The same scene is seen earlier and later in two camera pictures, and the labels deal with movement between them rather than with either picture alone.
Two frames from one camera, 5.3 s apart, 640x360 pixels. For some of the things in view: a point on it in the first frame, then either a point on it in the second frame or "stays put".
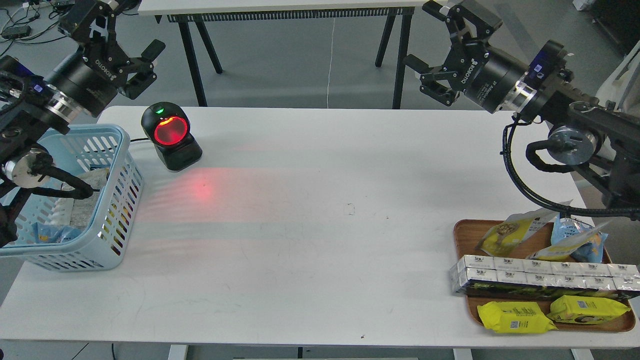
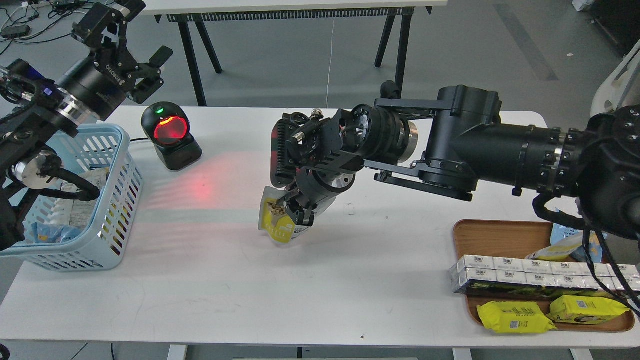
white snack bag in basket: (77, 213) stays put
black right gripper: (488, 75) to (313, 192)
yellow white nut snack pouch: (503, 238) to (274, 220)
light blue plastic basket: (89, 233) stays put
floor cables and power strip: (31, 29) stays put
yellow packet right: (584, 310) stays put
